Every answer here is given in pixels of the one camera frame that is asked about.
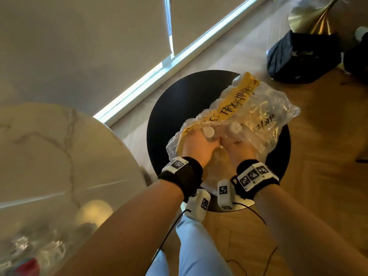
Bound person's left hand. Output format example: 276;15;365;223
182;130;220;169

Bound person's right hand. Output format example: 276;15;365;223
220;135;256;169

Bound water bottle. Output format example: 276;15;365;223
201;125;216;141
228;121;243;138

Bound clear plastic bag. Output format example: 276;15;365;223
166;71;301;199

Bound water bottles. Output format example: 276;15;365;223
0;222;98;276

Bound person's left forearm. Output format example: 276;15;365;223
54;179;184;276

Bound person's right forearm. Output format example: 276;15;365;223
254;184;368;276

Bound person's light blue trousers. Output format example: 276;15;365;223
145;214;233;276

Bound black fabric bag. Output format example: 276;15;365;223
343;31;368;81
266;30;343;84

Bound white right wrist marker tag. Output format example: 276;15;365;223
238;162;279;192

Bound white wrist marker tag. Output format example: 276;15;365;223
238;162;279;192
161;156;189;174

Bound white left wrist marker tag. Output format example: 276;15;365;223
161;156;189;174

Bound black left wristband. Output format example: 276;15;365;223
157;156;204;199

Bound black wristband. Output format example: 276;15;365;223
230;159;280;200
157;156;204;199

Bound black right wristband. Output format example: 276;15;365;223
230;159;280;200

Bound black round side table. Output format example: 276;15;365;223
146;69;291;212

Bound glass window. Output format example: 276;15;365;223
92;0;269;127

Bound beige roller blind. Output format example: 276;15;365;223
0;0;173;117
169;0;251;55

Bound white marble table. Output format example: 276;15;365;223
0;102;148;276

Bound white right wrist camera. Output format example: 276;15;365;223
217;179;234;211

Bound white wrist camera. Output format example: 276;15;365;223
217;179;234;211
184;189;211;222

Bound black right camera cable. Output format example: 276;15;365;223
225;201;279;276

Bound black camera cable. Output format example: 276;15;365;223
145;209;192;276
225;201;279;276

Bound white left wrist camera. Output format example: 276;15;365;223
184;189;211;222

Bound black left camera cable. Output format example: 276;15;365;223
145;209;192;276

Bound gold flared pedestal base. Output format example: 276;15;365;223
288;0;343;35

